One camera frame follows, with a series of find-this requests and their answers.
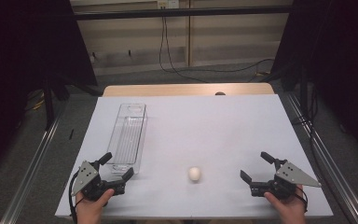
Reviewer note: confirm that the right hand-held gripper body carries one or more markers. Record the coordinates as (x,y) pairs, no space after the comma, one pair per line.
(295,174)

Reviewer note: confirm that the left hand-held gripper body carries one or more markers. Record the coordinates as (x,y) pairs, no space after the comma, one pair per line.
(88,180)

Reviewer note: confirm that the clear plastic container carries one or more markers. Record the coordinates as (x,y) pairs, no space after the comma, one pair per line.
(129,137)

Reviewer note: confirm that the white egg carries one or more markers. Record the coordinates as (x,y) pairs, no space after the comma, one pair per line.
(194,173)

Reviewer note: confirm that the person's left hand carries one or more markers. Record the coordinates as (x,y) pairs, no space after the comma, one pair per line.
(90,208)

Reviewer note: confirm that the person's right hand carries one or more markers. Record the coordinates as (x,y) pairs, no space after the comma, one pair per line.
(290,208)

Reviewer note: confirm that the white table sheet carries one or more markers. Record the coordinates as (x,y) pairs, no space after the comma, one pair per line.
(199,130)

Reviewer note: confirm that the dark round table grommet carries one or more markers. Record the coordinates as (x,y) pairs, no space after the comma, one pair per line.
(220,93)

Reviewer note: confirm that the black metal stand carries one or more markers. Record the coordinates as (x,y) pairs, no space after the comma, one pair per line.
(48,102)

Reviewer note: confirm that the black curtain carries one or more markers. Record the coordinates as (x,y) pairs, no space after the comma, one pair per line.
(18,62)
(338,62)

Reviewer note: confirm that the black horizontal bar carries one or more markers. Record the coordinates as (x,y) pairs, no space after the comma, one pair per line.
(183,12)

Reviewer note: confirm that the aluminium rail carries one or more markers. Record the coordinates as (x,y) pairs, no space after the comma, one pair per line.
(332,168)
(28,177)

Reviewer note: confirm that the white wall outlet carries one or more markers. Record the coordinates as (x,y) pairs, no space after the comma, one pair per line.
(167,3)

